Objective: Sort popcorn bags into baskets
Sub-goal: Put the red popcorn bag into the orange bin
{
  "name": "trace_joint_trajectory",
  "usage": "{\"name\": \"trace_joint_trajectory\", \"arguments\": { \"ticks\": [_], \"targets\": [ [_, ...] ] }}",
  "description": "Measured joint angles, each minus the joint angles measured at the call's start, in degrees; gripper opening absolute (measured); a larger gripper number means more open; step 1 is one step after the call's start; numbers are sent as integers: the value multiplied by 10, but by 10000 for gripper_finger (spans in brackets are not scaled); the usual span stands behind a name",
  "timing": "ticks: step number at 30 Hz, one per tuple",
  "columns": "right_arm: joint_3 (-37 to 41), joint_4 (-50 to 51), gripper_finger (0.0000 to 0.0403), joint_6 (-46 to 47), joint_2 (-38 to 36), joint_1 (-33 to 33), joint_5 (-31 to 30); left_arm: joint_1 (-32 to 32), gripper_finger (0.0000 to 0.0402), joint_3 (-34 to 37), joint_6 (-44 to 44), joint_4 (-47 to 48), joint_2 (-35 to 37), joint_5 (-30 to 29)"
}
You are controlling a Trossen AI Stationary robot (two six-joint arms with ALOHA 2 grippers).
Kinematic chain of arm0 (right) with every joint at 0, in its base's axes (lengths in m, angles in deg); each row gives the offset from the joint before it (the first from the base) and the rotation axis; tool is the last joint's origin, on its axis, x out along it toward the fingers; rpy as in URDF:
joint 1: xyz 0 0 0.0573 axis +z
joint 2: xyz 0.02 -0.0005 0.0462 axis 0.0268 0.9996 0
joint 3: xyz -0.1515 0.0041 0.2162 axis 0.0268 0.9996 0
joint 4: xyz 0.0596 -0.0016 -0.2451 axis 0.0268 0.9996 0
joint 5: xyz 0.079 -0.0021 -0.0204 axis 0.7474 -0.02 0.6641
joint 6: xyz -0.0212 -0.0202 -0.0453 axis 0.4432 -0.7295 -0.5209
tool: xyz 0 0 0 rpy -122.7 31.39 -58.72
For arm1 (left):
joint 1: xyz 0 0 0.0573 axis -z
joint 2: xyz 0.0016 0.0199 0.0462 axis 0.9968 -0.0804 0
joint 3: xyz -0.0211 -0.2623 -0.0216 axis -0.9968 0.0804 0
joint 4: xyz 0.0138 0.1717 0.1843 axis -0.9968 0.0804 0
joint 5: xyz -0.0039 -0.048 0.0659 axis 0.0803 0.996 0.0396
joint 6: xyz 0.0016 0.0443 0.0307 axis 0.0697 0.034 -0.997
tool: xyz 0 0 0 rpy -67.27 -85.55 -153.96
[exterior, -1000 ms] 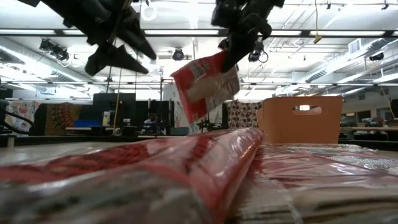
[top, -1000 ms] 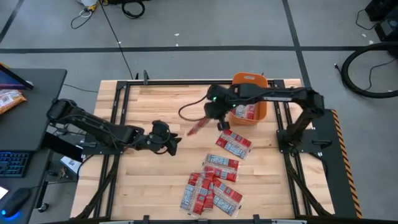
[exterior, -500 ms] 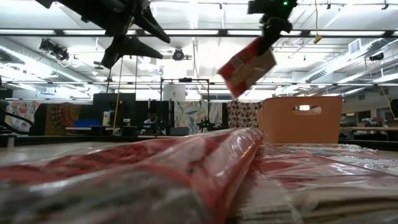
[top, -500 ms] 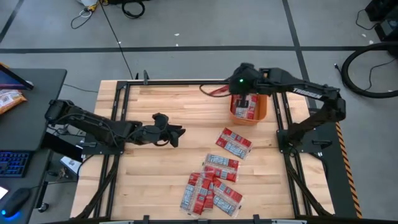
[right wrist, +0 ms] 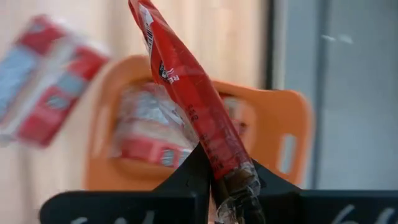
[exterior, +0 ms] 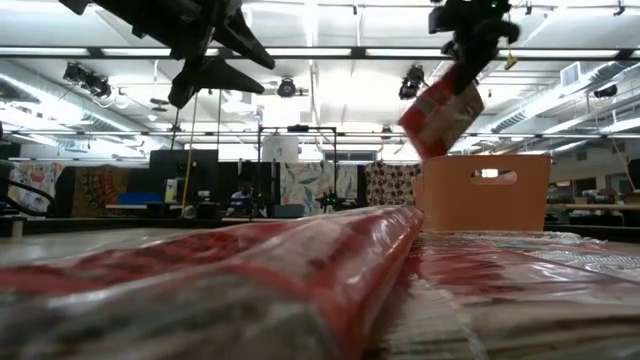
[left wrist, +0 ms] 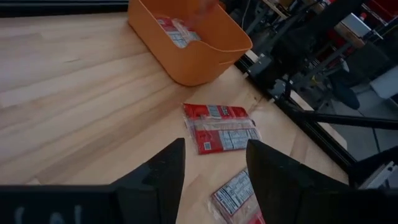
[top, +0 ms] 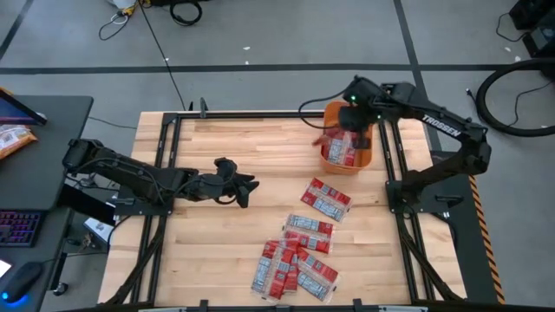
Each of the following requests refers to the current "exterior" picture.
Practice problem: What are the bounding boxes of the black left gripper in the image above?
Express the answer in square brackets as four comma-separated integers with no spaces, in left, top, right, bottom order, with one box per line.
[94,0,276,109]

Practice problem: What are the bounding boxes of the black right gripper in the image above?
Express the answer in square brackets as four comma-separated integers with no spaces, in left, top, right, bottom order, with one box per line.
[429,0,521,95]

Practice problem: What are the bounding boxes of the red popcorn bag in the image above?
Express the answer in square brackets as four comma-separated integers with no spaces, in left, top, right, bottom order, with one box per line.
[367,229,640,360]
[397,63,486,162]
[0,203,426,360]

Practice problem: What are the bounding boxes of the white cylinder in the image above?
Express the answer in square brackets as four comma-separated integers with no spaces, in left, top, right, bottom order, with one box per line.
[261,134,301,164]

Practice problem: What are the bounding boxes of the black upright panel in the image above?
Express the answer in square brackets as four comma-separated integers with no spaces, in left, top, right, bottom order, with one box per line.
[148,148,220,206]

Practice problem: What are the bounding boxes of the orange plastic basket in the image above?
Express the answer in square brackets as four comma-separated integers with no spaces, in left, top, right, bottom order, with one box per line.
[410,154,553,233]

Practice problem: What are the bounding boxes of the black ceiling fixture cluster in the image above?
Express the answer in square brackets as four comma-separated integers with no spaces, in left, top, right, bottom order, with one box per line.
[62,60,114,100]

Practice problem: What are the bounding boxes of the brown dotted cloth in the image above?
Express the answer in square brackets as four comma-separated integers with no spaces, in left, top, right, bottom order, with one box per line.
[363,159,424,207]

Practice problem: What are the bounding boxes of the person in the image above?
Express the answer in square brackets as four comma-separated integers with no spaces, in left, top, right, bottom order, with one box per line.
[226,180,262,218]

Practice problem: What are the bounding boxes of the leaf print cloth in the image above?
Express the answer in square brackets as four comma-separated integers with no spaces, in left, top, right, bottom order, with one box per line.
[278,160,359,217]

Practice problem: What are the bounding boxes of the blue box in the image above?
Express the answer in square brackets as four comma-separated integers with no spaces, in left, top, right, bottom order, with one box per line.
[118,191,164,207]

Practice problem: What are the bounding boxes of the orange brown patterned cloth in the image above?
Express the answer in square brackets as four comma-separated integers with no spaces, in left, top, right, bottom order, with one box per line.
[72,164,133,219]

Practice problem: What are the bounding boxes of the wooden table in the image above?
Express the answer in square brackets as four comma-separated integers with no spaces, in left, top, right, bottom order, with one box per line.
[547,201,640,212]

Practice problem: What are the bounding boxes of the floral print cloth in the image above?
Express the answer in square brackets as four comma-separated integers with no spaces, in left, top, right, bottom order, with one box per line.
[7,160,66,214]

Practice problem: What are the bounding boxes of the black ceiling camera with cable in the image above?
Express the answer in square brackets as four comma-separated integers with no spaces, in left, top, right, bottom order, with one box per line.
[397,63,427,101]

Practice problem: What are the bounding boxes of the round black ceiling camera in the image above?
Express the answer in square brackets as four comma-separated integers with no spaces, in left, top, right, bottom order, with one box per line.
[276,76,299,100]

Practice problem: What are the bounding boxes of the long black horizontal rail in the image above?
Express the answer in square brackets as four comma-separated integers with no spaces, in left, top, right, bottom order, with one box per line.
[0,130,640,140]

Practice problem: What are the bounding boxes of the black metal stand frame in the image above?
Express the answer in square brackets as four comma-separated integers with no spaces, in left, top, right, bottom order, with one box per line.
[256,124,339,221]

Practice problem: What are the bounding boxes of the yellow rope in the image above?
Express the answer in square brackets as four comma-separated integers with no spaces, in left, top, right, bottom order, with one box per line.
[179,92,200,214]

